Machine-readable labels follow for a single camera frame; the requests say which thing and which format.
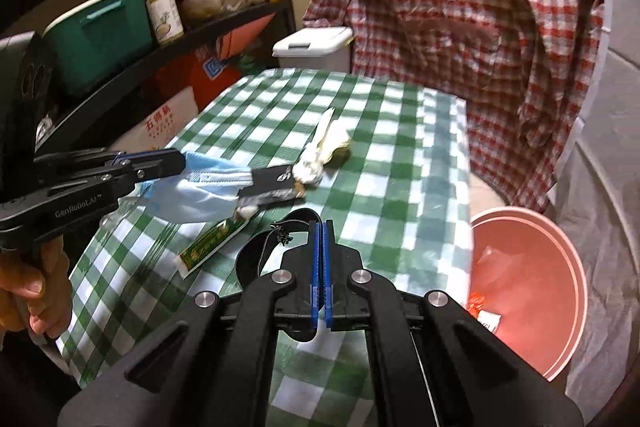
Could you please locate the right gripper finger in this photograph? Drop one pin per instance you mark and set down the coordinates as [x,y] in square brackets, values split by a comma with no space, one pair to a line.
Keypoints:
[327,241]
[315,273]

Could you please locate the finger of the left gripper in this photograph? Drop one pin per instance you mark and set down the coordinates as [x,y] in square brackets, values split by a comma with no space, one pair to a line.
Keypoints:
[152,164]

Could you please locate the blue face mask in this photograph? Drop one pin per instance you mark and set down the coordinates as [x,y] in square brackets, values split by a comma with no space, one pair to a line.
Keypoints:
[206,191]

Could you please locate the black wrapper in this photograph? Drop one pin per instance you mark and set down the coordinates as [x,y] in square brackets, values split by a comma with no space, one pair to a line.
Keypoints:
[271,185]

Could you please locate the red-orange plastic bag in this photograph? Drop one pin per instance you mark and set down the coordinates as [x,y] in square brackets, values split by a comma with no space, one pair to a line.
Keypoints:
[475,304]

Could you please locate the red white milk carton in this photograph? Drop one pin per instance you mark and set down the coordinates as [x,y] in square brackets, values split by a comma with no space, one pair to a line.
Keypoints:
[490,320]

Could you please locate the white lidded trash bin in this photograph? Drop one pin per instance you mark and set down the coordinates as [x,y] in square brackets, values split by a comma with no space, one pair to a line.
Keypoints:
[319,48]

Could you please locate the left hand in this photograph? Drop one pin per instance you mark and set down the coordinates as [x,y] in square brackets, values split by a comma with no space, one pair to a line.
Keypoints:
[40,299]

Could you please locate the white rice sack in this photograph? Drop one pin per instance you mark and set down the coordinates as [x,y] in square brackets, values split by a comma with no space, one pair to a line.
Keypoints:
[160,127]

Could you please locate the crumpled white tissue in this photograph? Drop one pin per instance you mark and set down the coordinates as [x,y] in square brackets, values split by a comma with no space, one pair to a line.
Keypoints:
[308,170]

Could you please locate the green white checkered tablecloth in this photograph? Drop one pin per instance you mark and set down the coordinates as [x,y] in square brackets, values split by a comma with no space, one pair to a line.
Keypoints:
[393,176]

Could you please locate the green toothpaste tube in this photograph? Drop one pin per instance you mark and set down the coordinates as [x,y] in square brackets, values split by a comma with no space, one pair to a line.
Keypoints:
[212,240]

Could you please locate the red printed sack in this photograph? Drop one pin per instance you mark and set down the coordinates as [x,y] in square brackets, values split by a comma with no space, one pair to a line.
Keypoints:
[199,69]

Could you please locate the green storage box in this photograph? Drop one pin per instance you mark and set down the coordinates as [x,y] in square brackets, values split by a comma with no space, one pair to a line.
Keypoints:
[94,38]

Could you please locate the black metal shelf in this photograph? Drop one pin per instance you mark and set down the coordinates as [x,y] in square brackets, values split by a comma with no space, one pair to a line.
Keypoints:
[98,115]

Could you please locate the sauce jar white label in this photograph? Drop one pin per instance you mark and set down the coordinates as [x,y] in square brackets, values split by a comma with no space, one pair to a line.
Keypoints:
[165,20]

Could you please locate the pink plastic basin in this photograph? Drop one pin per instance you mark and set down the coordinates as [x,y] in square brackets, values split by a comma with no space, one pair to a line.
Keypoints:
[526,271]

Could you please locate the grey cloth cover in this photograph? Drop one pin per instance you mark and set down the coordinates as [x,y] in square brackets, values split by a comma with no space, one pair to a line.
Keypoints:
[596,204]

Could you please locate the red plaid shirt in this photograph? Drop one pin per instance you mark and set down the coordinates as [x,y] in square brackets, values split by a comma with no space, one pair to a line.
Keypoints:
[523,68]

